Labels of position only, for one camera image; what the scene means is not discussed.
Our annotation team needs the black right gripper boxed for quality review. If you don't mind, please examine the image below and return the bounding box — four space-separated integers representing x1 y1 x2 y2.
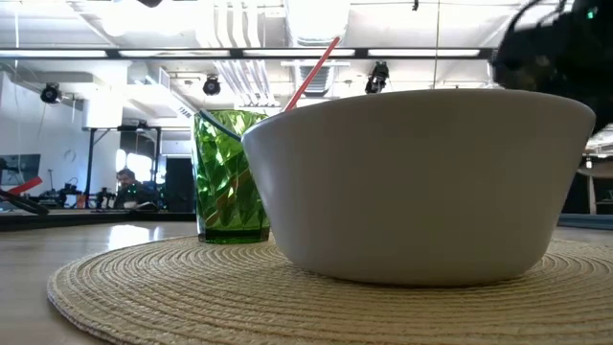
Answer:
488 0 613 135

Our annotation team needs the green faceted glass cup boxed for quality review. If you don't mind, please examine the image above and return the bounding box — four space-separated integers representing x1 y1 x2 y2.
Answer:
191 108 272 245

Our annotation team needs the white ceramic bowl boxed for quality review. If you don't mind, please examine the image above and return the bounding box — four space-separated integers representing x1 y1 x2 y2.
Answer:
240 88 598 288

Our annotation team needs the red handled utensil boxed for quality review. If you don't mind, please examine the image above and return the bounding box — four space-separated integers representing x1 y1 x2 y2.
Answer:
283 36 342 113

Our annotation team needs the red flat stick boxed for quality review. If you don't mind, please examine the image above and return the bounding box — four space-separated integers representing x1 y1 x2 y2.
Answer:
6 175 44 197

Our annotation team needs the cluttered workbench equipment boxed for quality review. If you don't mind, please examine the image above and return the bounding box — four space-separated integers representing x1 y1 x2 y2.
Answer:
36 175 116 211

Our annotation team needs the person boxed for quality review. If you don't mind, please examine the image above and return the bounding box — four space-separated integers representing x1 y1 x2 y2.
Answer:
113 167 160 211

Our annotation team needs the thin vertical ceiling pole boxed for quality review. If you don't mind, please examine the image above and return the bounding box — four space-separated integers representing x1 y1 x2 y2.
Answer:
432 0 442 90

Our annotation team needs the blue floor mat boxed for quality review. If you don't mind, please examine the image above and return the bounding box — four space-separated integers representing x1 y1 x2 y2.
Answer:
556 212 613 232

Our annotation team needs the round woven beige placemat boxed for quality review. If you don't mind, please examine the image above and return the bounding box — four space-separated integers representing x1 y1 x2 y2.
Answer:
46 234 613 345

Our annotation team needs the black overhead light beam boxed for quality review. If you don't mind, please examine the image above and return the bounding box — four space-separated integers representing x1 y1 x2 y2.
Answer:
0 46 495 61

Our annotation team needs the wall mounted dark monitor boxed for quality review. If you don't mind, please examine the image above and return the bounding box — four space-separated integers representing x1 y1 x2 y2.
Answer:
0 153 42 187

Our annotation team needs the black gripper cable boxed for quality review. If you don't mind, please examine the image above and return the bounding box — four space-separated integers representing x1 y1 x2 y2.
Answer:
506 0 569 31

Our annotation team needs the black table edge rail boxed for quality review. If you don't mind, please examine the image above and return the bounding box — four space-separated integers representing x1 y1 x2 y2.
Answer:
0 208 197 233

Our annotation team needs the black metal stand frame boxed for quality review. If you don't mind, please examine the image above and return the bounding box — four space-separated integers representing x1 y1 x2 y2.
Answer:
82 124 163 210

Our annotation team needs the black ceiling camera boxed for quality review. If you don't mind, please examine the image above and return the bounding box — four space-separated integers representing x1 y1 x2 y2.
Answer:
39 81 64 105
201 73 223 97
364 60 391 96

